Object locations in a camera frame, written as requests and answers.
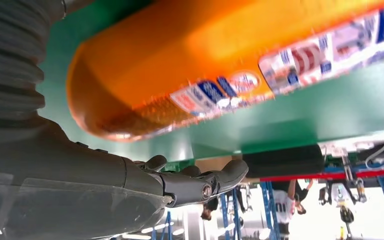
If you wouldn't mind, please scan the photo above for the orange detergent bottle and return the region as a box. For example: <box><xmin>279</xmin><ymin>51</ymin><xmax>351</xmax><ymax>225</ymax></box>
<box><xmin>66</xmin><ymin>0</ymin><xmax>384</xmax><ymax>143</ymax></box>

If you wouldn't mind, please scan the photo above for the green plastic crate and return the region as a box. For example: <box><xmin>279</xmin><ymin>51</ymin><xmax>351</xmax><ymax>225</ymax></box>
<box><xmin>161</xmin><ymin>158</ymin><xmax>197</xmax><ymax>173</ymax></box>

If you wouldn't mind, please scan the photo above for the person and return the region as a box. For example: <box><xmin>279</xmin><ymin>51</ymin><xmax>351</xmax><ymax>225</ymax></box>
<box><xmin>273</xmin><ymin>179</ymin><xmax>315</xmax><ymax>240</ymax></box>
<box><xmin>200</xmin><ymin>195</ymin><xmax>220</xmax><ymax>222</ymax></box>

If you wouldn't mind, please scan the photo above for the brown cardboard box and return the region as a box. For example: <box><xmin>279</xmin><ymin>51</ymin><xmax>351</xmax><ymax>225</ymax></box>
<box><xmin>194</xmin><ymin>154</ymin><xmax>244</xmax><ymax>174</ymax></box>

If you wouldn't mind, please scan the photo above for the black carrying case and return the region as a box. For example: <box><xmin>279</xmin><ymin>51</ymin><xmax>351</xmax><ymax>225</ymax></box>
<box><xmin>243</xmin><ymin>144</ymin><xmax>326</xmax><ymax>180</ymax></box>

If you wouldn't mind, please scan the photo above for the red metal beam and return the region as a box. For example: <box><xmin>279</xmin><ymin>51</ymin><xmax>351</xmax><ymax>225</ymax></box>
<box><xmin>259</xmin><ymin>168</ymin><xmax>384</xmax><ymax>183</ymax></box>

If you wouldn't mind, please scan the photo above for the white humanoid robot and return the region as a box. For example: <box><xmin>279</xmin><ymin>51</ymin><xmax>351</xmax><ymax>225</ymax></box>
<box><xmin>317</xmin><ymin>178</ymin><xmax>368</xmax><ymax>239</ymax></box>

